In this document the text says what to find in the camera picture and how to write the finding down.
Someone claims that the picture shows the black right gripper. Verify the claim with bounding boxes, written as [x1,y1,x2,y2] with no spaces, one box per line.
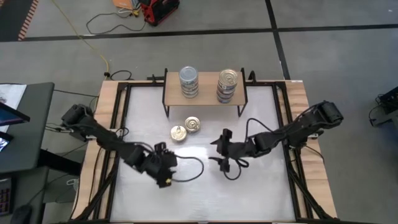
[208,128,260,174]

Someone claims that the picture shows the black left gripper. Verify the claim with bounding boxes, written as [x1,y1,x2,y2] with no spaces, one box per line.
[142,142,178,189]

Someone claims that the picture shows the wooden shelf black metal legs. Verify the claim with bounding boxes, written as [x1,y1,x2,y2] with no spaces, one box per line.
[161,67,249,118]

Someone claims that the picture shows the grey desk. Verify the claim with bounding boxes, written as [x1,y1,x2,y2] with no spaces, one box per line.
[0,82,82,224]

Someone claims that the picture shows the black computer mouse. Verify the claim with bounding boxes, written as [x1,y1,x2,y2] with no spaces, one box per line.
[10,204,32,224]

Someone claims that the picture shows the red black tool case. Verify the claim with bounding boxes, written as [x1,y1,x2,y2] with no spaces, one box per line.
[139,0,180,27]

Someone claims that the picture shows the small tablet lit screen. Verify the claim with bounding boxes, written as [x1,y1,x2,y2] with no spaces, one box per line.
[0,131,15,153]

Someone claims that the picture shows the black keyboard lit keys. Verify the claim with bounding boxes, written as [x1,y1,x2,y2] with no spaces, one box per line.
[0,176,14,218]

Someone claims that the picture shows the large tablet blue screen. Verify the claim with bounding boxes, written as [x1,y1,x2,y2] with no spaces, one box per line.
[0,101,31,127]

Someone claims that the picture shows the white paper sheet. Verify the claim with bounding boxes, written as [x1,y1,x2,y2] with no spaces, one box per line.
[0,83,27,134]

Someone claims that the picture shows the orange box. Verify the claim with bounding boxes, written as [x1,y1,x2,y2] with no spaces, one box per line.
[112,0,139,11]

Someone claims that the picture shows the black equipment stand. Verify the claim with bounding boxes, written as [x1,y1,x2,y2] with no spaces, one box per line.
[369,86,398,128]

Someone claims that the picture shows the dark mat orange striped edge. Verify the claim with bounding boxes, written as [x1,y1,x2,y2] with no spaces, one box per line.
[0,0,40,42]

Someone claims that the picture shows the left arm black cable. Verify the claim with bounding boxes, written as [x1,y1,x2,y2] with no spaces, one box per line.
[172,154,205,183]

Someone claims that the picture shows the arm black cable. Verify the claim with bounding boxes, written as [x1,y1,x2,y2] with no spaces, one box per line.
[223,117,276,181]
[172,154,205,183]

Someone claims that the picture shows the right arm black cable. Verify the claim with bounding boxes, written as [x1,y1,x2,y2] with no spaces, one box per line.
[223,117,276,181]

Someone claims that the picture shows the black metal table frame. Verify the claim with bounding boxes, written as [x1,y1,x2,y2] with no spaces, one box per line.
[70,79,335,224]

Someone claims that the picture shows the white looped cord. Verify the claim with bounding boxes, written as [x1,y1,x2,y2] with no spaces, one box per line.
[65,177,80,192]

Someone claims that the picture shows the black cable with plug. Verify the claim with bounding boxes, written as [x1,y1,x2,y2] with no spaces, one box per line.
[104,69,134,82]

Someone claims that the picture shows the yellow cable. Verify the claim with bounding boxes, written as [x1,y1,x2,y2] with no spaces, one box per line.
[50,0,110,74]

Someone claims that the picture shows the thin black floor cable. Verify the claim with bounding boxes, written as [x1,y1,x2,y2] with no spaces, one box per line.
[85,11,147,35]

